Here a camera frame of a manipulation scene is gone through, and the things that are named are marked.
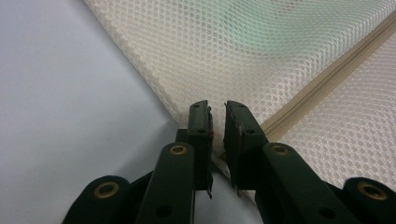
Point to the light blue table mat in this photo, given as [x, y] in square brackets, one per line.
[62, 93]

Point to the green garment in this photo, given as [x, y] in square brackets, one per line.
[267, 34]

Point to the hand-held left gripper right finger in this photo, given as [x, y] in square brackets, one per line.
[246, 155]

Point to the cream mesh laundry bag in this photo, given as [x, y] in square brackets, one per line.
[193, 56]

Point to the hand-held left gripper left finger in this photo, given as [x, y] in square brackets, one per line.
[200, 149]

